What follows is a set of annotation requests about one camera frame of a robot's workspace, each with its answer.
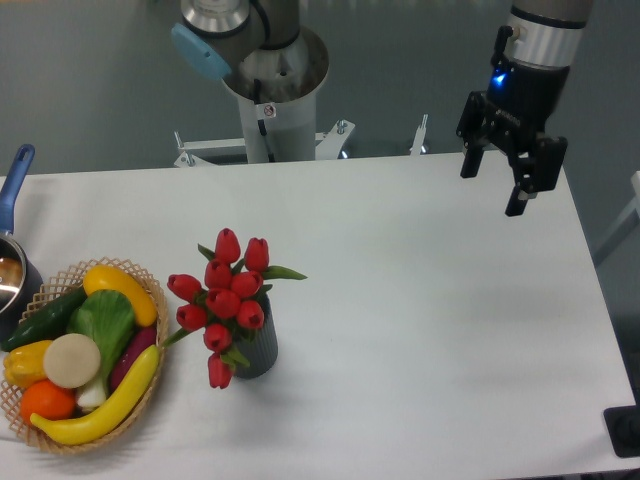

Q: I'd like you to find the black box at table edge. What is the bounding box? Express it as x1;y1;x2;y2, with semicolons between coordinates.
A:
603;405;639;458

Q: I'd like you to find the woven wicker basket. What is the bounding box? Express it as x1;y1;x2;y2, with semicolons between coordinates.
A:
1;257;169;455

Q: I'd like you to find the dark grey ribbed vase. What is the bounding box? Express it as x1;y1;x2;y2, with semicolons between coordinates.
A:
234;295;279;379

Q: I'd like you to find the yellow squash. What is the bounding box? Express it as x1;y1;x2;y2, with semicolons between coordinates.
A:
83;264;157;327

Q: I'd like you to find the red tulip bouquet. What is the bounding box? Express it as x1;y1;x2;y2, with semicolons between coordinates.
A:
164;228;306;389

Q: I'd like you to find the green bok choy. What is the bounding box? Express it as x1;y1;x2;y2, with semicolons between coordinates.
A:
66;290;135;413

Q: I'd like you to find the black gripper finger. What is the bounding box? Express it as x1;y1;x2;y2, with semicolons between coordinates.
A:
456;91;488;179
505;137;568;217

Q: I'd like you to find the blue handled saucepan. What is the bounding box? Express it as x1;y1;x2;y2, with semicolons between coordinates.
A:
1;144;43;341

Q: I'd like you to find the purple sweet potato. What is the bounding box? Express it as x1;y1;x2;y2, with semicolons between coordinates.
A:
109;326;157;392

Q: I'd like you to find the green cucumber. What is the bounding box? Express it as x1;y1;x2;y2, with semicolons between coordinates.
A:
1;288;87;352

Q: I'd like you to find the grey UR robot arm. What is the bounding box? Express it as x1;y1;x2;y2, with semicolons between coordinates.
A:
171;1;592;217

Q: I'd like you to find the yellow banana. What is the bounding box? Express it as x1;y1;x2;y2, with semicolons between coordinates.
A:
30;345;160;446

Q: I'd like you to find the orange fruit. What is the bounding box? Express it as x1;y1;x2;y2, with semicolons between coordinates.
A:
20;380;76;425

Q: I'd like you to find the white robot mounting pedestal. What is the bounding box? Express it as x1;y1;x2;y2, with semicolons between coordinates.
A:
171;24;356;167

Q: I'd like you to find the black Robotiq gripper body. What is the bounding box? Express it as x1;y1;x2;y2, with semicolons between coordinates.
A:
482;56;570;155

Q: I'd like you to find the yellow bell pepper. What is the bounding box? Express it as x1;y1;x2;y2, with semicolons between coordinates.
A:
3;340;53;389

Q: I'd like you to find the white frame at right edge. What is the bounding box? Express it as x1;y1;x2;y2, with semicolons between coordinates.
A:
592;171;639;268

